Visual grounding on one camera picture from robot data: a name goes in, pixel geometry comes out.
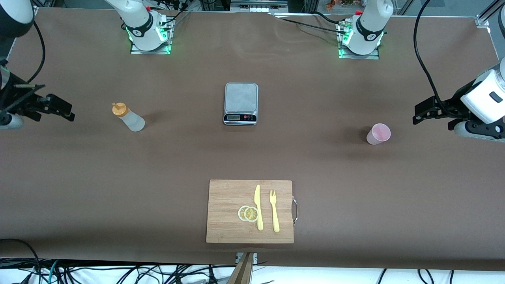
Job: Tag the lemon slice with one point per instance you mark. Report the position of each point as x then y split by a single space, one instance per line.
251 214
241 213

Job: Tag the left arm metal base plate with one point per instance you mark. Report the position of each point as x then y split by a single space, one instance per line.
371 56

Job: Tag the brown table cover sheet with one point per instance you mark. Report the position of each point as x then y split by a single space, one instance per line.
118 177

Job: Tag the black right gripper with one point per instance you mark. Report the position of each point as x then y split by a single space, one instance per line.
15 98

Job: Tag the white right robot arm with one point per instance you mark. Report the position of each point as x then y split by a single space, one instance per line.
138 23

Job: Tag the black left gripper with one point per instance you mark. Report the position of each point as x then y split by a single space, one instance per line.
452 102

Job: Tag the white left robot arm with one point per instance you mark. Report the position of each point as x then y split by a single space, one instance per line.
369 27

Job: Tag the grey power strip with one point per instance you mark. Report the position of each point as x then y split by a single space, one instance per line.
256 8

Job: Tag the aluminium frame profile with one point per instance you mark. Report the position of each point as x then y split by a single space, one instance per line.
483 19

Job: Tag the brown camera mount post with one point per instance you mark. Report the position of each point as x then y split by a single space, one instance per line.
244 272

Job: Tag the wooden cutting board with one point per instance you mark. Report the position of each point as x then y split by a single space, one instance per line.
225 221

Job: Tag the yellow plastic knife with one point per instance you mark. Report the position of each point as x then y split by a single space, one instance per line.
258 201

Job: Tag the silver digital kitchen scale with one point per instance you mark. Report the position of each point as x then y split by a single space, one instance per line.
240 98

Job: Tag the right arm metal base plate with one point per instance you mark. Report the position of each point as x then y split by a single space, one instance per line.
150 51

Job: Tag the translucent sauce bottle orange cap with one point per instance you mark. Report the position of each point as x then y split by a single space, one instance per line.
132 121

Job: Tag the yellow plastic fork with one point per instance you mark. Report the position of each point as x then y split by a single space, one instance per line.
275 221

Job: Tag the pink plastic cup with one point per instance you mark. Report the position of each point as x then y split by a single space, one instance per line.
378 134

